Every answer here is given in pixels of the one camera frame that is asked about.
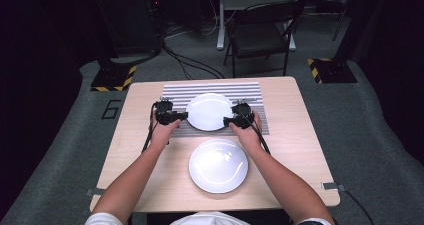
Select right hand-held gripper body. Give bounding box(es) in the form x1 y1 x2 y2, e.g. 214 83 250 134
231 98 258 130

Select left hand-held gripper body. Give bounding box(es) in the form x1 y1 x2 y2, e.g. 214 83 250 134
154 96 174 126

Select white round plate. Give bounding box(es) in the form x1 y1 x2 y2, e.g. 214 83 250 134
188 138 249 195
185 92 234 133

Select person's right hand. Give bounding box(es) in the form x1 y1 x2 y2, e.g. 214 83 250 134
229 110 264 156

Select person's left hand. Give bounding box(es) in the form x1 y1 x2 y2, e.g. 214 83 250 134
149 113 183 146

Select grey white striped placemat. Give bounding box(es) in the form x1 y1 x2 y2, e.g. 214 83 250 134
156 81 270 139

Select black stand base striped tape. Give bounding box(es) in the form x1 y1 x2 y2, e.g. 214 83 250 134
306 57 359 85
90 62 138 93

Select black folding chair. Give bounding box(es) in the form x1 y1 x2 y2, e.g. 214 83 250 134
222 0 302 79

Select person's white shirt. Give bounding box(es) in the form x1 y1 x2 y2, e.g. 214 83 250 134
84 211 335 225

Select dark equipment cabinet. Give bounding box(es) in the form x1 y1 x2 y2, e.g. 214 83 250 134
108 0 165 57

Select grey tape strip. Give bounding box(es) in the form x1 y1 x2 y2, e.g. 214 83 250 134
85 187 105 198
321 181 348 193

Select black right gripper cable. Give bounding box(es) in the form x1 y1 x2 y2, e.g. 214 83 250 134
244 109 272 156

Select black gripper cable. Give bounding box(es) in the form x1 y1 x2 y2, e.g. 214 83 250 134
244 109 272 156
141 101 158 153

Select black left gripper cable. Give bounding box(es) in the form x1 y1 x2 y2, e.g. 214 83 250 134
141 101 158 153

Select black floor cables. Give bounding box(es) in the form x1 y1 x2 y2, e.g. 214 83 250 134
161 40 226 81

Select white desk frame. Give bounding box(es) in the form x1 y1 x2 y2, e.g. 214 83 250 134
216 0 302 52

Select black cable at table edge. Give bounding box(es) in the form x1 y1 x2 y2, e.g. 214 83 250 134
343 188 376 225

